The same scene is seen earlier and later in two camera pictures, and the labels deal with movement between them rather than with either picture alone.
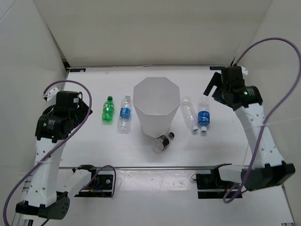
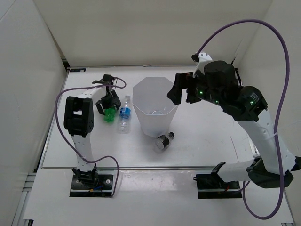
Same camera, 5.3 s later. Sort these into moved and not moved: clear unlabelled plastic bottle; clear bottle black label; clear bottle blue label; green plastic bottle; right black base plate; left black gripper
Moved: clear unlabelled plastic bottle; left black gripper
Not moved: clear bottle blue label; clear bottle black label; right black base plate; green plastic bottle
